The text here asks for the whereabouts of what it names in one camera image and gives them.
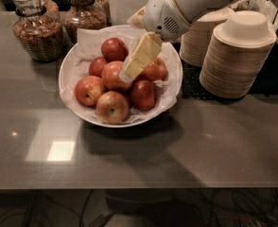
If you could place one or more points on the large red apple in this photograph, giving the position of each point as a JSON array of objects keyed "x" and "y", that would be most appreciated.
[{"x": 111, "y": 79}]

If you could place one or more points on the dark red apple front right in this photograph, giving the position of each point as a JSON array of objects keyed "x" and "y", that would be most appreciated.
[{"x": 142, "y": 95}]

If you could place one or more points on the glass granola jar left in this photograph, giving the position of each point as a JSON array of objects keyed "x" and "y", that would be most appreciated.
[{"x": 38, "y": 30}]

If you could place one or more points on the yellow-red apple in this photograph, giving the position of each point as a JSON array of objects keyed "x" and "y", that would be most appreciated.
[
  {"x": 112, "y": 108},
  {"x": 156, "y": 70}
]

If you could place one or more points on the stack of paper bowls rear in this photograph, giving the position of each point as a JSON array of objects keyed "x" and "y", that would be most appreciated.
[{"x": 194, "y": 43}]

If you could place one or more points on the glass granola jar middle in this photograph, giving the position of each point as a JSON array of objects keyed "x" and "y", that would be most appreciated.
[{"x": 85, "y": 14}]

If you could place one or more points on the yellow-red apple right back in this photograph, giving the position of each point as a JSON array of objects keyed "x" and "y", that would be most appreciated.
[{"x": 156, "y": 70}]

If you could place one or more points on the stack of paper bowls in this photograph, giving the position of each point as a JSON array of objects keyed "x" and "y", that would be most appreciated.
[
  {"x": 236, "y": 54},
  {"x": 194, "y": 43}
]

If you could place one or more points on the small red apple left back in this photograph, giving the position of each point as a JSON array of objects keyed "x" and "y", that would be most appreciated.
[{"x": 96, "y": 66}]

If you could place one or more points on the stack of paper bowls front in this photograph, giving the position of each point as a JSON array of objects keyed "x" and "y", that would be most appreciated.
[{"x": 236, "y": 54}]

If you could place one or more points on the red-yellow apple front left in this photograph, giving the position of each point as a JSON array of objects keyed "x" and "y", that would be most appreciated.
[{"x": 88, "y": 90}]

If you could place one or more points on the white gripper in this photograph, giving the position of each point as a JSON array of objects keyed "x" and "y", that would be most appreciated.
[{"x": 163, "y": 15}]

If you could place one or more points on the red apple at back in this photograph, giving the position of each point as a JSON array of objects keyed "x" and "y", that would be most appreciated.
[{"x": 114, "y": 49}]

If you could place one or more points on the yellow-red apple front centre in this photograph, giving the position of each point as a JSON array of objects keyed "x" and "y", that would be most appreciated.
[{"x": 112, "y": 108}]

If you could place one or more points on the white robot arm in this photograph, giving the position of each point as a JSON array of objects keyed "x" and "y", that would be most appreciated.
[{"x": 195, "y": 9}]

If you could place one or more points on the white bowl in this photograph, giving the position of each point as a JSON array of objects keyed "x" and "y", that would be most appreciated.
[{"x": 66, "y": 79}]

